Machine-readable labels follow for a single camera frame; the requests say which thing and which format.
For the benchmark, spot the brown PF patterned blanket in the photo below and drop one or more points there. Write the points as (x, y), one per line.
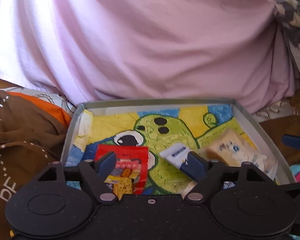
(30, 139)

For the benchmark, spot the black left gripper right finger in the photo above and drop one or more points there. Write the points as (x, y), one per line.
(211, 175)

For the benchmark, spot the red spicy tofu snack packet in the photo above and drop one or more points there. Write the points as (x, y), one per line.
(131, 162)

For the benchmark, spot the pink bed sheet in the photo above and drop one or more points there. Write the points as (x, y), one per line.
(91, 50)

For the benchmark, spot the grey tray with cartoon picture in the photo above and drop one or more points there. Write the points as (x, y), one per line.
(158, 124)

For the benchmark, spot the white and blue stick packet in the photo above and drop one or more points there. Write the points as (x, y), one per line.
(176, 155)

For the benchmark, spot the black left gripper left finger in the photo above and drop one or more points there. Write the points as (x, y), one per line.
(83, 184)

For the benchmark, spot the toast bread packet with cow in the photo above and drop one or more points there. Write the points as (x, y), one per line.
(233, 150)

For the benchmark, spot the colourful striped cartoon blanket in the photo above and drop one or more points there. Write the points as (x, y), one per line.
(56, 105)

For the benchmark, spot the yellow green snack packet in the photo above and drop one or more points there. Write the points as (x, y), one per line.
(119, 185)

